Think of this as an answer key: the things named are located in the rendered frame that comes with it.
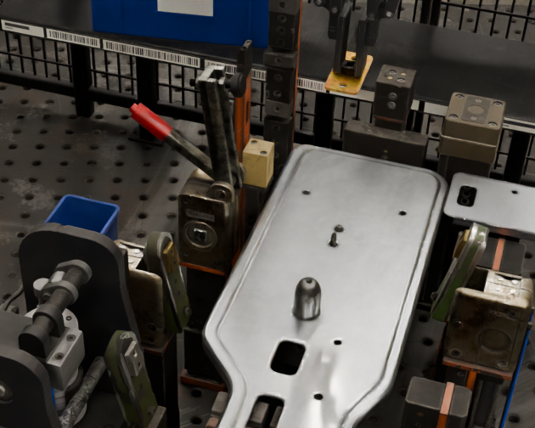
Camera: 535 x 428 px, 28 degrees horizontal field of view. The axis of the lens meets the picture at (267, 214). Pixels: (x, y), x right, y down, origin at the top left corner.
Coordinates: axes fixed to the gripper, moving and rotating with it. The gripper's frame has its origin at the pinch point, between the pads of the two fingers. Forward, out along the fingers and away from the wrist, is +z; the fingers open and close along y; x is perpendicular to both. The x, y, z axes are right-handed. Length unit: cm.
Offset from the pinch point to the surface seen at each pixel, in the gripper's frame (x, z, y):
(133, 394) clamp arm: -34.6, 24.7, -12.4
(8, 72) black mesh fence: 55, 52, -76
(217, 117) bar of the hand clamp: -2.1, 12.1, -14.6
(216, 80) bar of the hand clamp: -0.3, 8.1, -15.3
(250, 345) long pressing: -20.3, 28.9, -4.4
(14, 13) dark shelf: 34, 26, -61
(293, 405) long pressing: -27.2, 28.9, 2.6
